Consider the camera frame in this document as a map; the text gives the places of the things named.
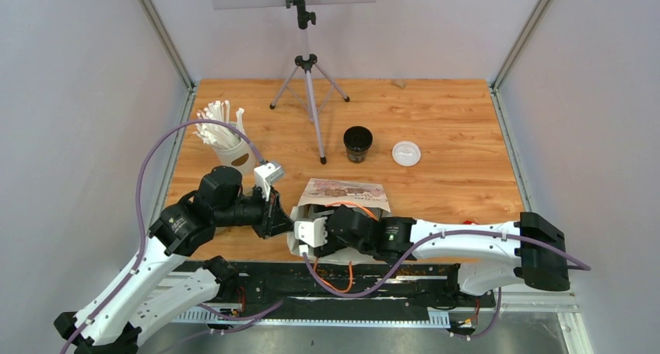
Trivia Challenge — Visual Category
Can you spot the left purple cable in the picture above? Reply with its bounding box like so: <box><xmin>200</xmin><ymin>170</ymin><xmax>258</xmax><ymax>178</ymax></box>
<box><xmin>59</xmin><ymin>118</ymin><xmax>266</xmax><ymax>354</ymax></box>

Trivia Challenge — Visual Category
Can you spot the silver tripod stand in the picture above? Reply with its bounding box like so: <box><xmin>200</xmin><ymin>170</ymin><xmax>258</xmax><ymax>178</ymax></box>
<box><xmin>269</xmin><ymin>0</ymin><xmax>350</xmax><ymax>165</ymax></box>

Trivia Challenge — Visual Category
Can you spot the white straw holder cup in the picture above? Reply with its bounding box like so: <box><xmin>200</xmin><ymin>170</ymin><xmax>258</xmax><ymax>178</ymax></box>
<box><xmin>210</xmin><ymin>133</ymin><xmax>256</xmax><ymax>177</ymax></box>

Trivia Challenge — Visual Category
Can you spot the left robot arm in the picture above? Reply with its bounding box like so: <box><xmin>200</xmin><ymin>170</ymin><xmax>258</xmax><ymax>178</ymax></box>
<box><xmin>54</xmin><ymin>162</ymin><xmax>293</xmax><ymax>353</ymax></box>

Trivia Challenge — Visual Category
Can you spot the kraft paper takeout bag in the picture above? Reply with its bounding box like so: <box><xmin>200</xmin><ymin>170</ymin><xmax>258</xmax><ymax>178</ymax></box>
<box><xmin>286</xmin><ymin>178</ymin><xmax>391</xmax><ymax>293</ymax></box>

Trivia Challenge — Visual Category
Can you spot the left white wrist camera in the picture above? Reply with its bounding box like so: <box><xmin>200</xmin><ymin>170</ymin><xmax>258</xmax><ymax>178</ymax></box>
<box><xmin>253</xmin><ymin>162</ymin><xmax>285</xmax><ymax>200</ymax></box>

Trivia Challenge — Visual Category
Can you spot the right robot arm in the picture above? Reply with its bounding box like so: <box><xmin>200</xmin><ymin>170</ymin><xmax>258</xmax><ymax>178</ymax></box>
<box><xmin>300</xmin><ymin>205</ymin><xmax>575</xmax><ymax>306</ymax></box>

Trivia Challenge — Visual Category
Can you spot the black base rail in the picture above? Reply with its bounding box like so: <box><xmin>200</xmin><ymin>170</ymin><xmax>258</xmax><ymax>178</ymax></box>
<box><xmin>207</xmin><ymin>261</ymin><xmax>497</xmax><ymax>321</ymax></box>

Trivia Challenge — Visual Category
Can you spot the bundle of wrapped straws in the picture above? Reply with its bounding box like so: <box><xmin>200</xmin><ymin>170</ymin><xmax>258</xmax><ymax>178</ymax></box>
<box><xmin>195</xmin><ymin>100</ymin><xmax>243</xmax><ymax>149</ymax></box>

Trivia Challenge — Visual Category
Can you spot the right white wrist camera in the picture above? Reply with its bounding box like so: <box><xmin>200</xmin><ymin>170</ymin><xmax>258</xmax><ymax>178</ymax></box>
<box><xmin>294</xmin><ymin>217</ymin><xmax>328</xmax><ymax>255</ymax></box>

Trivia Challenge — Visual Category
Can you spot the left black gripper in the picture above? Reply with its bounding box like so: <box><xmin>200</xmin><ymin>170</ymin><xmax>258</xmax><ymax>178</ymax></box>
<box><xmin>215</xmin><ymin>184</ymin><xmax>296</xmax><ymax>239</ymax></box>

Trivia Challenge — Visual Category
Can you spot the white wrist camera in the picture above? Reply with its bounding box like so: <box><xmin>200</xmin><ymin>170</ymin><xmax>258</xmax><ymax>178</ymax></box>
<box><xmin>253</xmin><ymin>162</ymin><xmax>285</xmax><ymax>200</ymax></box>
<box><xmin>294</xmin><ymin>217</ymin><xmax>328</xmax><ymax>255</ymax></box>

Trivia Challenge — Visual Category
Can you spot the black paper cup stack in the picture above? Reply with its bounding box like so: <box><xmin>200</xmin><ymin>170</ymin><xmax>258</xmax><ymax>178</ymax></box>
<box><xmin>343</xmin><ymin>126</ymin><xmax>374</xmax><ymax>163</ymax></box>

